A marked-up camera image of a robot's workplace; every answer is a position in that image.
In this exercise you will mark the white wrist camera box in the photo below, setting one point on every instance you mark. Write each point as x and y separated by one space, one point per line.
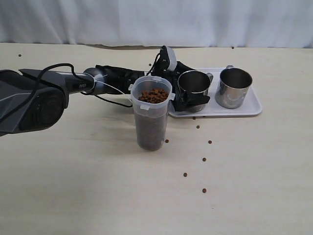
167 60

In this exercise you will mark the white plastic tray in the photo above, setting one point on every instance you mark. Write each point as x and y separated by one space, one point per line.
250 107

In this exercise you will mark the steel cup with pellets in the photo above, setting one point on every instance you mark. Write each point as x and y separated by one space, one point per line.
233 86

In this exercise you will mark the white backdrop curtain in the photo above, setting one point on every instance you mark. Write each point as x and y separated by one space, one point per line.
177 23

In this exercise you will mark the translucent plastic container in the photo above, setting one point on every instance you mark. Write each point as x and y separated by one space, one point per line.
150 96

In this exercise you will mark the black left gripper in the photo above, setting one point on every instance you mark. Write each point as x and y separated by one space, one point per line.
172 77

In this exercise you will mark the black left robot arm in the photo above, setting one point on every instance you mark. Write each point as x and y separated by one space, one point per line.
34 100

